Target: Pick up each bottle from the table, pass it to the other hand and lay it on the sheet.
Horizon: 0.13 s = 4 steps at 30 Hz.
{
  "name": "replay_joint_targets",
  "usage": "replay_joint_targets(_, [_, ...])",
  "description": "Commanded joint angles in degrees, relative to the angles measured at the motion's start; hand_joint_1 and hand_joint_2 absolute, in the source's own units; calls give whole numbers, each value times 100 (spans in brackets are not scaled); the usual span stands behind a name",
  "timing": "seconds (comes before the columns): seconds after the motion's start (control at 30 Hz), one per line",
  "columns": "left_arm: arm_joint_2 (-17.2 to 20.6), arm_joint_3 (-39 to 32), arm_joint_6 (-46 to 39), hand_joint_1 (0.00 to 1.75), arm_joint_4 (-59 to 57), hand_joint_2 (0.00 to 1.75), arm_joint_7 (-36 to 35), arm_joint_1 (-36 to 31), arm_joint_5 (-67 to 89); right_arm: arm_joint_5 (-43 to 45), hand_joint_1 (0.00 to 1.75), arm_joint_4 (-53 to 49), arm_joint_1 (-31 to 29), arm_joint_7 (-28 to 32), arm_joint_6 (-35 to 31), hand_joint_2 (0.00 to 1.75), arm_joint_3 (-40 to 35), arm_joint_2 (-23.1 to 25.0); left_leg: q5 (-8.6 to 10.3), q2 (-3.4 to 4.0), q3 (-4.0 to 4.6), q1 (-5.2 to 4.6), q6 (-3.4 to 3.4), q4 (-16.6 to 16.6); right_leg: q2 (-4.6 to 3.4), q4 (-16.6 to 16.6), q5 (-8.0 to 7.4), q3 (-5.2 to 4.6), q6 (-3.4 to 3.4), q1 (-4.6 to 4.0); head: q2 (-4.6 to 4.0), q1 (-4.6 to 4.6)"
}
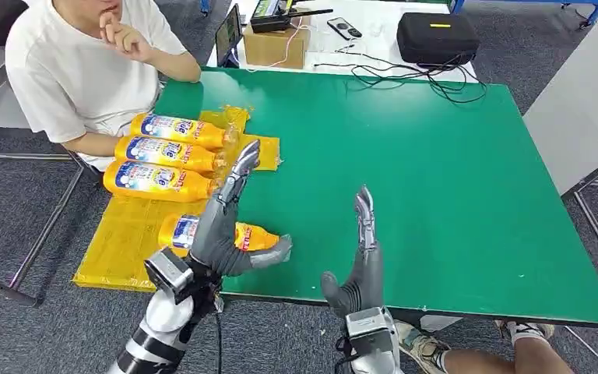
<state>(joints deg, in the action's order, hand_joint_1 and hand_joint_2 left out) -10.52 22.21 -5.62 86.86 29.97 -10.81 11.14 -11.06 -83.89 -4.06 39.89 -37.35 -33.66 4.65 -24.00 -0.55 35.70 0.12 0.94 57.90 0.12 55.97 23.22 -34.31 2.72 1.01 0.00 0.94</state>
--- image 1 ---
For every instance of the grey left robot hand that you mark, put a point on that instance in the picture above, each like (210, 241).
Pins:
(216, 237)

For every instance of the black radio device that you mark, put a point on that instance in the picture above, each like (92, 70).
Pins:
(269, 20)

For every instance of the white table foot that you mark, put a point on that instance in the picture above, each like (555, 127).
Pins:
(441, 322)

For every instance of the black zip case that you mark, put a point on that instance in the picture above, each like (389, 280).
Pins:
(435, 44)

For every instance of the person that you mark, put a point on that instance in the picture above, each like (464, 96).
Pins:
(72, 77)
(484, 361)

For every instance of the brown cardboard box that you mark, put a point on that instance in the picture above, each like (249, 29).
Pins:
(273, 51)

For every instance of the dark tablet screen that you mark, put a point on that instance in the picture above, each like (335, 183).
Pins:
(228, 36)

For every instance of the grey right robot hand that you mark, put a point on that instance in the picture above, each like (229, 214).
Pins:
(366, 279)

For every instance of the white sneaker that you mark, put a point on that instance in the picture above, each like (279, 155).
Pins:
(423, 348)
(526, 330)

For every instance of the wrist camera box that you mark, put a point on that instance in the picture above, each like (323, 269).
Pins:
(167, 273)
(368, 325)

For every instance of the person's left hand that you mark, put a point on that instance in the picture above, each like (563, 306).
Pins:
(126, 38)

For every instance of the black remote controller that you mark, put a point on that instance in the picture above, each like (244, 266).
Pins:
(344, 28)

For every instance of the blue metal rack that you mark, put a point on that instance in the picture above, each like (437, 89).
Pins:
(590, 6)

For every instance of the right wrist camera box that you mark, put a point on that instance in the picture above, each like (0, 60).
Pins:
(368, 325)

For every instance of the green table mat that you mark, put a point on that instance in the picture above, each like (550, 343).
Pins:
(433, 206)

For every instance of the orange drink bottle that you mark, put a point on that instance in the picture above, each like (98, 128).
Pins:
(175, 126)
(154, 180)
(165, 151)
(175, 235)

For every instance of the white table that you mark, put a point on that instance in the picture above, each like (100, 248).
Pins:
(381, 46)

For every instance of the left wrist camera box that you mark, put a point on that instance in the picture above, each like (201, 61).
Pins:
(167, 273)

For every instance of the yellow plastic sheet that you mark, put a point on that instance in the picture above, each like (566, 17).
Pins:
(118, 248)

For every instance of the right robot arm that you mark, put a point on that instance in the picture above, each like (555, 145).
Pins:
(376, 364)

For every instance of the grey side table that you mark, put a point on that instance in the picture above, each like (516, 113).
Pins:
(577, 113)

